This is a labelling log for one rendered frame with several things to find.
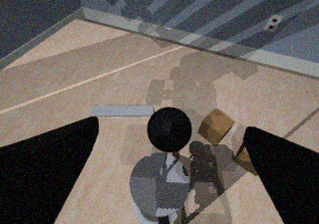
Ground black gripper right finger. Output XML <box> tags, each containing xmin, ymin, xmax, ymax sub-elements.
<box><xmin>243</xmin><ymin>126</ymin><xmax>319</xmax><ymax>224</ymax></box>

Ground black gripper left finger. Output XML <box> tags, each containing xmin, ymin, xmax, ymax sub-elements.
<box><xmin>0</xmin><ymin>116</ymin><xmax>99</xmax><ymax>224</ymax></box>

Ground tan cube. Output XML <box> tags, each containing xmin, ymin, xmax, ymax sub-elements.
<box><xmin>232</xmin><ymin>143</ymin><xmax>258</xmax><ymax>176</ymax></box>
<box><xmin>198</xmin><ymin>109</ymin><xmax>235</xmax><ymax>146</ymax></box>

